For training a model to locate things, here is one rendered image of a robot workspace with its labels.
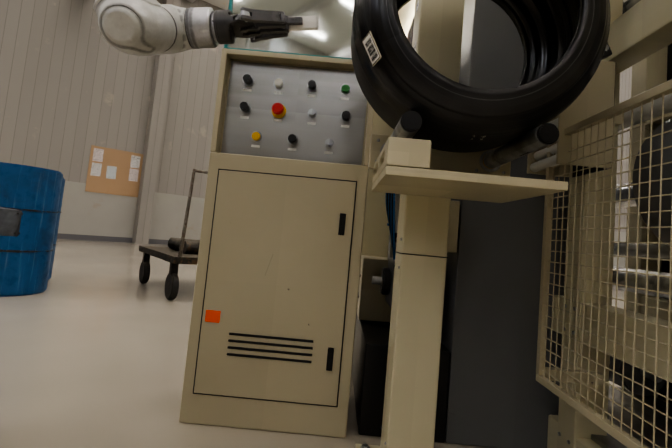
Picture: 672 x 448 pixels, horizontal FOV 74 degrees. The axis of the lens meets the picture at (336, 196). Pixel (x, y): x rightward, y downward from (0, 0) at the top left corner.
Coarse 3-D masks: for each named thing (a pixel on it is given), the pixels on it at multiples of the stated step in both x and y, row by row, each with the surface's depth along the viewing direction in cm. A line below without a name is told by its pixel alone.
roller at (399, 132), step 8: (408, 112) 90; (416, 112) 91; (400, 120) 91; (408, 120) 90; (416, 120) 90; (400, 128) 92; (408, 128) 90; (416, 128) 90; (392, 136) 103; (400, 136) 97; (408, 136) 94
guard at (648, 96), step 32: (640, 96) 90; (576, 128) 114; (640, 128) 90; (576, 160) 114; (640, 160) 90; (544, 224) 127; (544, 256) 126; (544, 288) 125; (608, 288) 96; (640, 288) 87; (544, 320) 124; (576, 320) 108; (640, 320) 86; (544, 352) 123; (576, 352) 107; (640, 352) 85; (544, 384) 119; (640, 384) 84
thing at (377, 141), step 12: (372, 144) 125; (384, 144) 124; (372, 156) 125; (432, 156) 125; (444, 156) 125; (456, 156) 125; (468, 156) 125; (480, 156) 124; (372, 168) 125; (432, 168) 124; (444, 168) 124; (456, 168) 124; (468, 168) 124; (480, 168) 124; (504, 168) 124
